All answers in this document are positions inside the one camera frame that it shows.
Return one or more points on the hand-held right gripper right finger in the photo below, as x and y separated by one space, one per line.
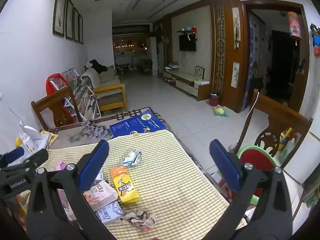
225 166

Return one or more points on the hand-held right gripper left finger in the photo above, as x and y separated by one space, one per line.
93 165

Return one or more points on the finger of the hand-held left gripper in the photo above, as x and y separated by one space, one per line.
37 158
13 155

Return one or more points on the red bin with green rim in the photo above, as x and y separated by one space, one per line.
255 158

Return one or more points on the pink snack box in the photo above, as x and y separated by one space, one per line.
102 195

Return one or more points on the orange yellow snack packet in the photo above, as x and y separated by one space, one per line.
125 185

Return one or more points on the silver blue wrapper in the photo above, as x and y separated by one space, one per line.
131 158

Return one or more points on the white blue snack packet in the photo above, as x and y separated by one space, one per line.
110 212

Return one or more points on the brown paper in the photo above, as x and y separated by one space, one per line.
140 221

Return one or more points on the small yellow toy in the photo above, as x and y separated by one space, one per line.
18 142

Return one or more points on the white paper bag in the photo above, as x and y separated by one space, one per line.
32 142

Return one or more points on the round grey floor object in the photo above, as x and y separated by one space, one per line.
232 147

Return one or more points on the yellow booklet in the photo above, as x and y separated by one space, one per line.
50 136

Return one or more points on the grey floral tablecloth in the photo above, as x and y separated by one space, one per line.
75 132

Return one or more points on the carved wooden chair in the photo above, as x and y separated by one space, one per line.
62 116
282 110

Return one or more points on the yellow checked table mat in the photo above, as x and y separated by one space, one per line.
175 180

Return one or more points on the green turtle plush toy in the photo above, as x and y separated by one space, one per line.
221 111

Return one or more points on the small red floor bin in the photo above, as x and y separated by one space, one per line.
214 101

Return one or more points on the colourful plastic toy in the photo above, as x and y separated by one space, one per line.
287 142

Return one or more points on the white book rack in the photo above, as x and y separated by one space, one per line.
85 97

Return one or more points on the red bag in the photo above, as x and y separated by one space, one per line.
51 82

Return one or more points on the wooden sofa with beige cushions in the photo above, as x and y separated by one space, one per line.
110 80

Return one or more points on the white flat box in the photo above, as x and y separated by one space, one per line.
201 82

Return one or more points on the wooden television cabinet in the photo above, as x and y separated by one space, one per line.
190 85

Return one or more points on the small framed picture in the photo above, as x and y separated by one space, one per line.
199 73

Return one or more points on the black and white plush toy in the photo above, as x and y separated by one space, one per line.
97 66

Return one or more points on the blue patterned door curtain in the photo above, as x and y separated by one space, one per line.
252 67

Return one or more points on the stack of books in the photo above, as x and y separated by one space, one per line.
173 66

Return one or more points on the white tall cabinet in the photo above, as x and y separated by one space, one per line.
152 55

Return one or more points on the colourful hanging lantern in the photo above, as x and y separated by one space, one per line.
294 26

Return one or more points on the hanging wall scroll painting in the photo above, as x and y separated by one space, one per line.
235 75
236 27

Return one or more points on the wooden lattice wall panel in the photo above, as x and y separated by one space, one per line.
227 55

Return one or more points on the wall-mounted television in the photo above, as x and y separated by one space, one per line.
187 42

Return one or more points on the framed wall picture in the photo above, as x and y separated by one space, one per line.
76 25
69 18
81 28
60 10

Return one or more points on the wall shelf with ornaments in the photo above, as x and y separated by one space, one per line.
185 31

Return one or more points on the wooden door frame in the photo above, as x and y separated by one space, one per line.
275 4

